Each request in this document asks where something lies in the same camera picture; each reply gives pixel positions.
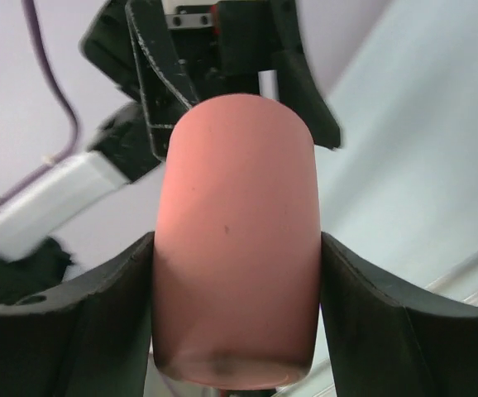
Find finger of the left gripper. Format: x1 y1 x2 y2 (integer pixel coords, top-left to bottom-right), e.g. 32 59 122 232
270 0 342 150
125 1 200 160

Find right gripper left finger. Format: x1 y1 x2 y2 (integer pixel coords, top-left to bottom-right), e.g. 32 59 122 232
0 233 154 396

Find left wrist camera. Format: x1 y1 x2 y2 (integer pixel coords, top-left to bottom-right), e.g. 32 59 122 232
0 151 129 262

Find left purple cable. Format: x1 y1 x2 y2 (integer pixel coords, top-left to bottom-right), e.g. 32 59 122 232
0 0 80 224

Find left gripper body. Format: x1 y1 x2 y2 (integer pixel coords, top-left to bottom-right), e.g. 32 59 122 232
80 1 297 100

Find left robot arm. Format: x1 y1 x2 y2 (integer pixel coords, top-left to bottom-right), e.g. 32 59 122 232
0 1 342 304

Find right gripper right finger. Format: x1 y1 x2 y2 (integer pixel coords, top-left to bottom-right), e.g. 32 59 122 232
321 233 478 397

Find pink plastic cup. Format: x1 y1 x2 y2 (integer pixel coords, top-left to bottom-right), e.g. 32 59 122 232
151 94 321 390

